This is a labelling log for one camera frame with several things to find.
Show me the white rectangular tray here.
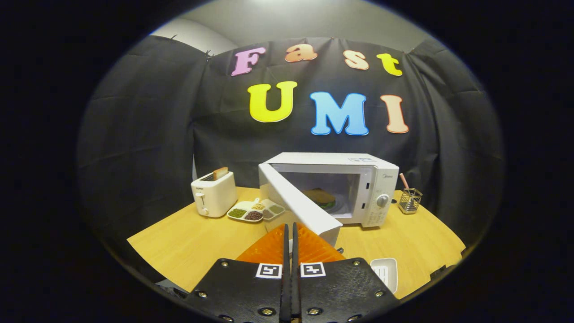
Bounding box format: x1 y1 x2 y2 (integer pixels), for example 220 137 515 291
370 258 399 294

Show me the sandwich with green lettuce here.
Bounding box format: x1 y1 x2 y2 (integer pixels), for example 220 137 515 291
304 188 337 210

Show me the wire mesh holder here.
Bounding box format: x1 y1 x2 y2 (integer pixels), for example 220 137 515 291
398 188 423 214

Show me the white toaster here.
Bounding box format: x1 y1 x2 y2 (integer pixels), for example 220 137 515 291
191 170 238 218

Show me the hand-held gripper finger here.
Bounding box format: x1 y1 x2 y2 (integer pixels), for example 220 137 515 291
291 222 400 323
184 223 292 323

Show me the glass turntable plate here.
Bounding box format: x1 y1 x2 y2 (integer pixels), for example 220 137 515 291
309 193 347 215

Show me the white microwave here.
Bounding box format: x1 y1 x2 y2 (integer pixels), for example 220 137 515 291
258 152 400 248

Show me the white divided snack plate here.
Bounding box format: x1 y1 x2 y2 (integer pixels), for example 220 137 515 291
226 197 286 223

